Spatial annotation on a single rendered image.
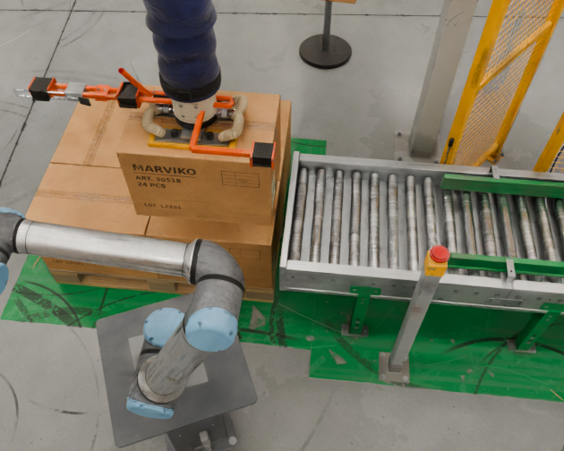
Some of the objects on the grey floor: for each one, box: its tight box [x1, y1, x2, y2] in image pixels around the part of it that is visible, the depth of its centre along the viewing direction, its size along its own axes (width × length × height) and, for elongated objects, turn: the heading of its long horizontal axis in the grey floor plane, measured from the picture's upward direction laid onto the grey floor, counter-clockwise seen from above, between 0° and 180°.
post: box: [388, 251, 448, 374], centre depth 246 cm, size 7×7×100 cm
